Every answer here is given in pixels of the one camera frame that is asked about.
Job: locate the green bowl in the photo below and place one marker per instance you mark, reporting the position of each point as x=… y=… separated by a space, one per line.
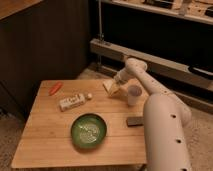
x=88 y=131

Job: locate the white bottle with label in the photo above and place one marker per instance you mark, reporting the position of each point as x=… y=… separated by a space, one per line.
x=74 y=101

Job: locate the dark wooden cabinet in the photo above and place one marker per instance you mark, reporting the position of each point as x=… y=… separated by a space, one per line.
x=48 y=41

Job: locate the wooden folding table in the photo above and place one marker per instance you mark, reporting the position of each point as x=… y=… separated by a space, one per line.
x=46 y=140

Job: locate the white sponge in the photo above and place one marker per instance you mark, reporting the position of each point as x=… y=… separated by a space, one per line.
x=107 y=85

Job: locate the orange carrot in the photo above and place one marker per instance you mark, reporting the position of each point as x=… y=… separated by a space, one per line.
x=55 y=88

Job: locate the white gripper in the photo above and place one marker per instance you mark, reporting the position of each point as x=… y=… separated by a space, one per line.
x=122 y=77

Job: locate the wooden shelf unit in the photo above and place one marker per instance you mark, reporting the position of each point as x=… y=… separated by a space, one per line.
x=174 y=46

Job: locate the white ceramic cup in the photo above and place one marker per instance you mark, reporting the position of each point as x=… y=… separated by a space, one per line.
x=134 y=92

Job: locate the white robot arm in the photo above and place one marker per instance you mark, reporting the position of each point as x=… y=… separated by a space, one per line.
x=165 y=115

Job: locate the dark grey sponge block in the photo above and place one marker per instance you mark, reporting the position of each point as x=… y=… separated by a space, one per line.
x=134 y=121

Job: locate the metal pole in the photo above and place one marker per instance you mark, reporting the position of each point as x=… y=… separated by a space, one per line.
x=100 y=35

